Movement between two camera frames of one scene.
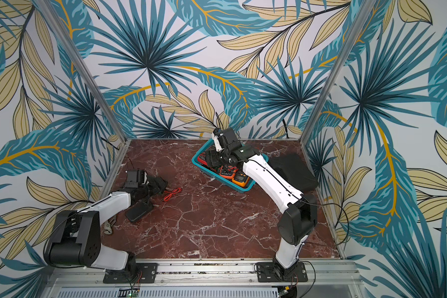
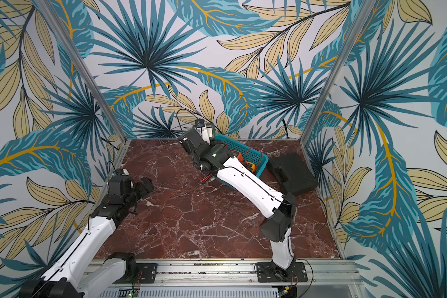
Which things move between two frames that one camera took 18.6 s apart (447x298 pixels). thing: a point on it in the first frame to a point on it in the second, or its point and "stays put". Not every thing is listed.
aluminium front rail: [202, 279] stays put
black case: [295, 169] stays put
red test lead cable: [167, 197] to [205, 179]
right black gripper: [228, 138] to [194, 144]
